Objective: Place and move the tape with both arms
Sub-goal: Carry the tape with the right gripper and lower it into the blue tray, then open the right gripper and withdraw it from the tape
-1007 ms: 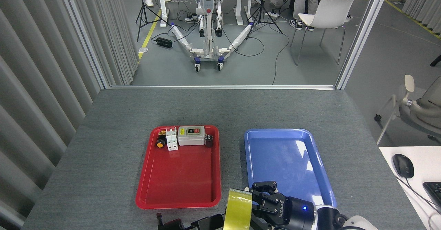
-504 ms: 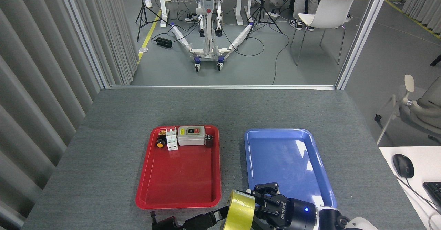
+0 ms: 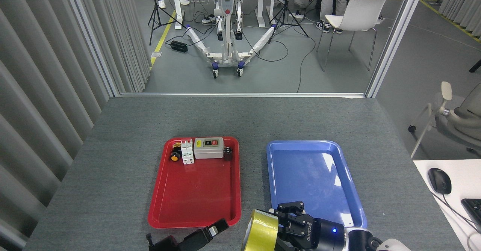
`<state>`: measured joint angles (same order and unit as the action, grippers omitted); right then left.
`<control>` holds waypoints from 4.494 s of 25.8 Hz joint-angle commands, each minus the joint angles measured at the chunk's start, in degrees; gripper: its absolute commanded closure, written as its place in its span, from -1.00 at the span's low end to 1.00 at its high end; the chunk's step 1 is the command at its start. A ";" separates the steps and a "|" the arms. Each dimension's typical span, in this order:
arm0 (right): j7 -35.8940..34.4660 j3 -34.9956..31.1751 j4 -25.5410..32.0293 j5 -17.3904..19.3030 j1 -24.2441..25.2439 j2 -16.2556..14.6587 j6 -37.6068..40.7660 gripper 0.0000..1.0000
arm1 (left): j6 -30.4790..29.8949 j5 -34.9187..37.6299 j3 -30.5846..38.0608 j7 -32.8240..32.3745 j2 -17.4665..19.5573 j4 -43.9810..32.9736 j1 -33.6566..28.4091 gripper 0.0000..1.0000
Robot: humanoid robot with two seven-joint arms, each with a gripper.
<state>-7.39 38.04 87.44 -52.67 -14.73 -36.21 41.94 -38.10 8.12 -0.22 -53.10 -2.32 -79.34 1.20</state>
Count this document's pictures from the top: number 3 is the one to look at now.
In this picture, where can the white chair with metal legs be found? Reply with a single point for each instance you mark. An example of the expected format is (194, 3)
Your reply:
(357, 16)

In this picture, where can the black keyboard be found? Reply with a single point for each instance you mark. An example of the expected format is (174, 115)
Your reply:
(474, 209)

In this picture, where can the silver frame post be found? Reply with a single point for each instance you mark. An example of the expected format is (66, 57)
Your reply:
(394, 40)
(92, 40)

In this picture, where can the black power adapter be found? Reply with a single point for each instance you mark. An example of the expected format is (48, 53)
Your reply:
(179, 46)

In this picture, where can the blue plastic tray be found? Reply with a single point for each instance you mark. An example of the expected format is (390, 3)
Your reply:
(308, 176)

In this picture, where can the black tripod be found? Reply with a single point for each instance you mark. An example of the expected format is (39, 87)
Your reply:
(154, 16)
(285, 10)

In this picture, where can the dark red knob switch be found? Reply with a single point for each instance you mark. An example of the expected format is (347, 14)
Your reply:
(228, 154)

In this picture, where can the black computer mouse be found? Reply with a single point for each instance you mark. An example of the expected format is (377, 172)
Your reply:
(439, 181)

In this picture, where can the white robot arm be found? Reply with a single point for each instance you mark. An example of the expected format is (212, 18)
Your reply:
(360, 241)

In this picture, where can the white wheeled stand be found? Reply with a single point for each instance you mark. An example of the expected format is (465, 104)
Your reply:
(226, 52)

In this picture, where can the yellow tape roll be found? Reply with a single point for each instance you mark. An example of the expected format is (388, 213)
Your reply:
(259, 232)

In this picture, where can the white desk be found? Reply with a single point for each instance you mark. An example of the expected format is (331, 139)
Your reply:
(462, 176)

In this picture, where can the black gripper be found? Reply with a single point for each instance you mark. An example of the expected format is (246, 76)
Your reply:
(323, 238)
(167, 244)

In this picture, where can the black and yellow push button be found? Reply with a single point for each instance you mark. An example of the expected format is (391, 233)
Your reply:
(174, 157)

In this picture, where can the white circuit breaker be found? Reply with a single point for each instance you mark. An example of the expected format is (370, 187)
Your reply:
(187, 154)

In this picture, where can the grey pleated curtain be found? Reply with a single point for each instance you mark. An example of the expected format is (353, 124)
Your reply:
(466, 3)
(37, 74)

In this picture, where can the grey push button switch box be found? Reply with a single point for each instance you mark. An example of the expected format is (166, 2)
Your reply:
(208, 152)

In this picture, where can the silver frame rail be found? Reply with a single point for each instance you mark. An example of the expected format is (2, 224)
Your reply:
(240, 94)

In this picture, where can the red plastic tray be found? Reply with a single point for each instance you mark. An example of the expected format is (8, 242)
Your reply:
(195, 191)

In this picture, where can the white power strip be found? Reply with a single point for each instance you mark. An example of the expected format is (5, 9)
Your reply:
(207, 20)

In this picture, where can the grey office chair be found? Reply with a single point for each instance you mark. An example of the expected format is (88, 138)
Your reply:
(466, 119)

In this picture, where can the white table leg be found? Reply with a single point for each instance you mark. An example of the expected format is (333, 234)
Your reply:
(260, 10)
(177, 6)

